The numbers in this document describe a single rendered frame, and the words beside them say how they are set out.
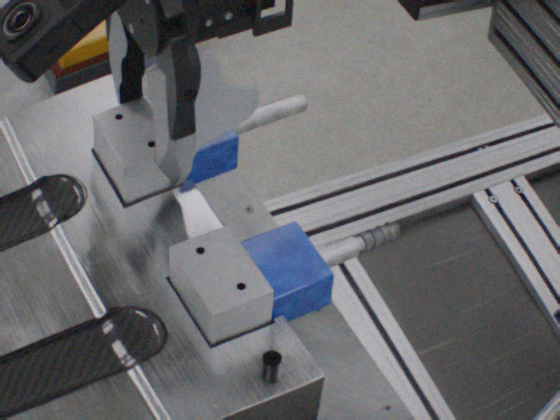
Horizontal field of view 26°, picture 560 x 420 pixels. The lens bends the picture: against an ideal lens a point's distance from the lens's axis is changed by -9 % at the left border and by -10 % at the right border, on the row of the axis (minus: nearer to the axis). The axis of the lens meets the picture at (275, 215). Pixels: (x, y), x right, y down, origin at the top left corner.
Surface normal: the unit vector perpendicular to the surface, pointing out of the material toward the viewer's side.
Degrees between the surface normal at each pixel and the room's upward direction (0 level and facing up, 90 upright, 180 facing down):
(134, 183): 89
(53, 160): 0
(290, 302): 90
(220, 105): 80
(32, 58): 91
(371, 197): 0
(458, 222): 0
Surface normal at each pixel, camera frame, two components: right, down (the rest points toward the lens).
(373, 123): 0.06, -0.65
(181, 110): 0.47, 0.78
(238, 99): 0.48, 0.55
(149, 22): -0.87, 0.34
